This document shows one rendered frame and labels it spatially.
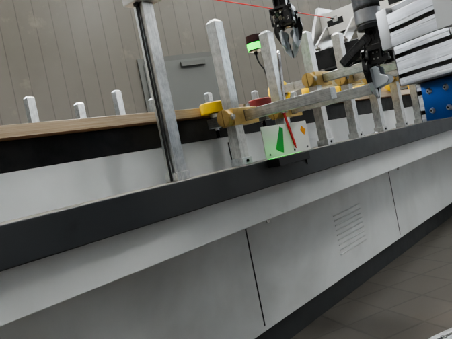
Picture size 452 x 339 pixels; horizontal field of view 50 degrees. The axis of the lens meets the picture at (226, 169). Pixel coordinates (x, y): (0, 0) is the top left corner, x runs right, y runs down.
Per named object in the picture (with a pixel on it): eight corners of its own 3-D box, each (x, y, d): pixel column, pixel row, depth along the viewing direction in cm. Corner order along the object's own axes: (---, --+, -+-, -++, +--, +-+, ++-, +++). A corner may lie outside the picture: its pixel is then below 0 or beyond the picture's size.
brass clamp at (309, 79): (333, 83, 184) (331, 70, 184) (315, 85, 174) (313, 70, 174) (319, 87, 188) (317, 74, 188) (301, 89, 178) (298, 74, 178)
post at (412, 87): (426, 132, 255) (409, 42, 254) (424, 133, 253) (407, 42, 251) (420, 134, 258) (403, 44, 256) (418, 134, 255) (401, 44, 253)
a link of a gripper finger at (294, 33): (290, 56, 151) (284, 26, 151) (294, 58, 157) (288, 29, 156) (300, 53, 150) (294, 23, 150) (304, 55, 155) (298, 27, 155)
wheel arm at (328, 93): (338, 101, 126) (335, 85, 126) (331, 101, 124) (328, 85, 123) (216, 131, 155) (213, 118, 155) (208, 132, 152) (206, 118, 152)
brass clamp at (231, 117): (261, 121, 147) (257, 105, 147) (233, 125, 137) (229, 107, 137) (245, 125, 151) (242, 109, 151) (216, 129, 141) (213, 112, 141)
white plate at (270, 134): (311, 148, 167) (306, 120, 167) (268, 159, 148) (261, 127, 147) (310, 148, 168) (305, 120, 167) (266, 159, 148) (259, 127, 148)
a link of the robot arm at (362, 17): (348, 13, 141) (361, 15, 147) (352, 29, 141) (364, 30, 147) (373, 4, 136) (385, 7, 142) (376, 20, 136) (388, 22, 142)
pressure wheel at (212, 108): (229, 136, 157) (222, 100, 156) (233, 134, 149) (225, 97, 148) (205, 140, 156) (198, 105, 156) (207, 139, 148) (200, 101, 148)
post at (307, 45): (335, 158, 181) (311, 30, 179) (331, 159, 178) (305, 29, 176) (327, 159, 183) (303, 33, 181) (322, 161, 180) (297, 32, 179)
